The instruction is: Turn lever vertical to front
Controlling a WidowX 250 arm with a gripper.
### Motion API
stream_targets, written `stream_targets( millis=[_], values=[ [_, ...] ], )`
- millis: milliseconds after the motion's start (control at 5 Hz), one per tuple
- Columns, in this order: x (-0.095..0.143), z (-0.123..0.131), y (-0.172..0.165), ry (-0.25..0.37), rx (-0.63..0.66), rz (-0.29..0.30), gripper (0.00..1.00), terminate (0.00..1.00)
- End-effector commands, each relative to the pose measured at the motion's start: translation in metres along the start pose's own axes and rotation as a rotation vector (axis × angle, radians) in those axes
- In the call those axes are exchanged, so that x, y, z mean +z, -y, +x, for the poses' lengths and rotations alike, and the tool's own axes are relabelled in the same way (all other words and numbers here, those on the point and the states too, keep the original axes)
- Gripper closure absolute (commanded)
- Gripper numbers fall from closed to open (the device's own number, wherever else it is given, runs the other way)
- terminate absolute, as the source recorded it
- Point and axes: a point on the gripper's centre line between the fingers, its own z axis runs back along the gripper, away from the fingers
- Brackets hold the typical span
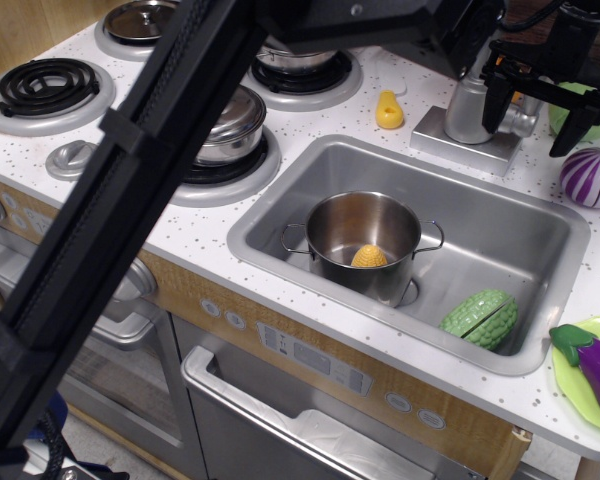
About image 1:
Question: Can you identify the silver oven door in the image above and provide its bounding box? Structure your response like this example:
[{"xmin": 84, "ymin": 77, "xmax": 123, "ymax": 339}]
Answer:
[{"xmin": 0, "ymin": 219, "xmax": 207, "ymax": 480}]

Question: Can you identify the silver dishwasher door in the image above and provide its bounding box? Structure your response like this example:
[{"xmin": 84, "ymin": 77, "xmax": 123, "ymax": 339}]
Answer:
[{"xmin": 180, "ymin": 344, "xmax": 486, "ymax": 480}]

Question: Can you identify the steel pot on back burner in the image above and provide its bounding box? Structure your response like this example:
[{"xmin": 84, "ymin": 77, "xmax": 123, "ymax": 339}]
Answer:
[{"xmin": 256, "ymin": 45, "xmax": 337, "ymax": 75}]

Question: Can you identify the yellow toy corn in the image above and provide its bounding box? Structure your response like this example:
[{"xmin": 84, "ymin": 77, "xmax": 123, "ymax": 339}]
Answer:
[{"xmin": 351, "ymin": 244, "xmax": 388, "ymax": 268}]

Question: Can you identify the steel pot with lid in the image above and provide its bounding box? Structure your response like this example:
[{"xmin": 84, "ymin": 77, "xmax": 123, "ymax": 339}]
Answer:
[{"xmin": 194, "ymin": 85, "xmax": 267, "ymax": 167}]

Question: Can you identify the grey control panel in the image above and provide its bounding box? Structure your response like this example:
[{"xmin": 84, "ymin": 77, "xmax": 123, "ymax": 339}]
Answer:
[{"xmin": 256, "ymin": 322, "xmax": 374, "ymax": 397}]

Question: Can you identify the steel pot with handles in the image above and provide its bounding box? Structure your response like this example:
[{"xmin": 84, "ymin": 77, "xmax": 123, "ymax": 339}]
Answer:
[{"xmin": 280, "ymin": 191, "xmax": 445, "ymax": 307}]

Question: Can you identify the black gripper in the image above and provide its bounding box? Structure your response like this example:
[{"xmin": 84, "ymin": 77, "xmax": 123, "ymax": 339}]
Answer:
[{"xmin": 481, "ymin": 1, "xmax": 600, "ymax": 158}]

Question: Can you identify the silver toy faucet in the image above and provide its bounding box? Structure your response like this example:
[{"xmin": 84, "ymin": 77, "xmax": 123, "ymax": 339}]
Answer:
[{"xmin": 410, "ymin": 47, "xmax": 543, "ymax": 176}]

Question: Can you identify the grey stove knob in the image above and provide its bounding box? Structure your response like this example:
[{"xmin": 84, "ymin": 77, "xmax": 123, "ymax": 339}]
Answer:
[{"xmin": 45, "ymin": 140, "xmax": 97, "ymax": 181}]

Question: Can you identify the green toy bitter gourd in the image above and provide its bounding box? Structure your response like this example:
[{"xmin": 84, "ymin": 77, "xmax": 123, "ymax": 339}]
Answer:
[{"xmin": 439, "ymin": 289, "xmax": 518, "ymax": 351}]

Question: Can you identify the purple toy eggplant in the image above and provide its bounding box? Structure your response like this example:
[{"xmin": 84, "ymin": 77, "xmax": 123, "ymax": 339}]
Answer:
[{"xmin": 550, "ymin": 325, "xmax": 600, "ymax": 408}]

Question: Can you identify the silver sink basin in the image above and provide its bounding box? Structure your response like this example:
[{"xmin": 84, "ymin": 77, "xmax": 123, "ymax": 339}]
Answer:
[{"xmin": 228, "ymin": 135, "xmax": 591, "ymax": 376}]

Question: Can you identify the round silver oven knob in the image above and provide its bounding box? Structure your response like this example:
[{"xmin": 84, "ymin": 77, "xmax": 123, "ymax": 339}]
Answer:
[{"xmin": 112, "ymin": 258, "xmax": 157, "ymax": 302}]

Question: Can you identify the yellow toy pear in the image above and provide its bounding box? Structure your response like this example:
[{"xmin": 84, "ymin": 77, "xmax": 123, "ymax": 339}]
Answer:
[{"xmin": 375, "ymin": 90, "xmax": 404, "ymax": 129}]

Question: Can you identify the light green plate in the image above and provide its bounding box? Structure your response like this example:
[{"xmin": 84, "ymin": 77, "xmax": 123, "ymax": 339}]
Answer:
[{"xmin": 552, "ymin": 316, "xmax": 600, "ymax": 428}]

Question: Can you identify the purple toy onion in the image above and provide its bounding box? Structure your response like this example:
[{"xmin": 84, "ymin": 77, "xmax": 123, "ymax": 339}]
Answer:
[{"xmin": 560, "ymin": 148, "xmax": 600, "ymax": 209}]

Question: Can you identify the black coil burner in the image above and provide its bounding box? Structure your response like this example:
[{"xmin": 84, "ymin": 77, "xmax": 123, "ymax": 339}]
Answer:
[{"xmin": 0, "ymin": 58, "xmax": 100, "ymax": 117}]

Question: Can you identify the green toy cabbage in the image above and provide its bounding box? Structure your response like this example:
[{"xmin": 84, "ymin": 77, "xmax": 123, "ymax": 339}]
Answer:
[{"xmin": 547, "ymin": 81, "xmax": 600, "ymax": 143}]

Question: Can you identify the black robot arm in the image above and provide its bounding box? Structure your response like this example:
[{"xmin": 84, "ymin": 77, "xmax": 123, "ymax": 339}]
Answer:
[{"xmin": 0, "ymin": 1, "xmax": 470, "ymax": 451}]

